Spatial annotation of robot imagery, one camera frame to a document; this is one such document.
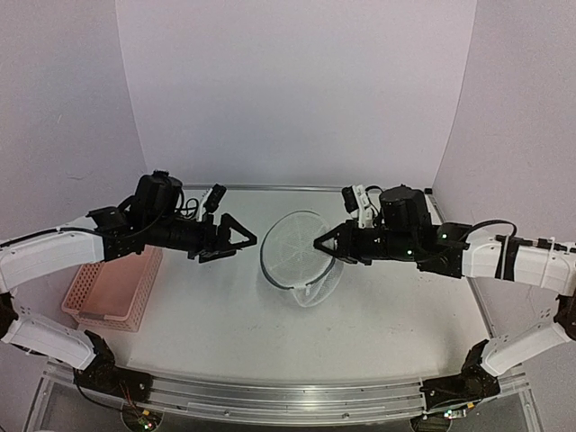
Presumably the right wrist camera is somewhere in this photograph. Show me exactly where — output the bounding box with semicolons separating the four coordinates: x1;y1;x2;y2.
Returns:
341;184;376;229

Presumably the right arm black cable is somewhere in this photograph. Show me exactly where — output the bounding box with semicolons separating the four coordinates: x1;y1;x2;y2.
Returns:
463;219;518;244

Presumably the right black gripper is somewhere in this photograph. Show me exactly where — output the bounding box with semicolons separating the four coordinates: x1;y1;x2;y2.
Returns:
315;220;419;266

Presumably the pink perforated plastic basket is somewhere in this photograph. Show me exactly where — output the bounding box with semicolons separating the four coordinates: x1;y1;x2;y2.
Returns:
61;247;163;332

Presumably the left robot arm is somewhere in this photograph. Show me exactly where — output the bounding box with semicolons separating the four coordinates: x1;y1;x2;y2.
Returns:
1;171;257;393

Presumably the aluminium front rail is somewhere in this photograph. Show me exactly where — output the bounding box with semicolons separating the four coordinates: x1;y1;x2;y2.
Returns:
44;363;527;425

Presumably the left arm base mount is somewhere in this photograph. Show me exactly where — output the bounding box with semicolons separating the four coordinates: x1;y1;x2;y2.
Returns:
74;330;153;402

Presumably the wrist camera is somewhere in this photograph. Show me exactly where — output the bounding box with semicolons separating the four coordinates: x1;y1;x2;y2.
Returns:
341;184;376;229
195;184;227;221

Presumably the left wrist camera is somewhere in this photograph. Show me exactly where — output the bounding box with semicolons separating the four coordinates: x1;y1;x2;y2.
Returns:
195;184;227;221

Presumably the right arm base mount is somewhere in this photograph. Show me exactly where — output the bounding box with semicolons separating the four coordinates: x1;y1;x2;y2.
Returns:
419;339;500;412

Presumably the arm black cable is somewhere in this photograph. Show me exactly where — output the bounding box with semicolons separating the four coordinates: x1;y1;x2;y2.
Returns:
0;227;104;248
463;219;518;244

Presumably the white mesh laundry bag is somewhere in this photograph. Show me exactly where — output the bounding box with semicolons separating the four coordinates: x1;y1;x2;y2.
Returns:
259;211;344;308

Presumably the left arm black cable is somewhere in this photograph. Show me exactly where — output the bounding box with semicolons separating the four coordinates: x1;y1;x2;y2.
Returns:
0;227;104;248

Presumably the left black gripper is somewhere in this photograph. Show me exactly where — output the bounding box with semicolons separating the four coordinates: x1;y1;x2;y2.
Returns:
145;211;257;264

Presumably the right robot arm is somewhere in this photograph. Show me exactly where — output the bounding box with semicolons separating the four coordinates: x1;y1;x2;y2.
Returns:
313;185;575;399

